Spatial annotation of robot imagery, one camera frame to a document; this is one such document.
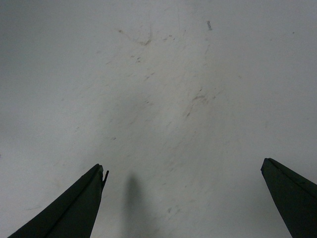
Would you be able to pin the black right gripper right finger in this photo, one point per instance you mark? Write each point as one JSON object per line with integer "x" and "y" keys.
{"x": 294, "y": 196}

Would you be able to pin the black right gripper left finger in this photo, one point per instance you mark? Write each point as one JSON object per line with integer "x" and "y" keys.
{"x": 73, "y": 213}

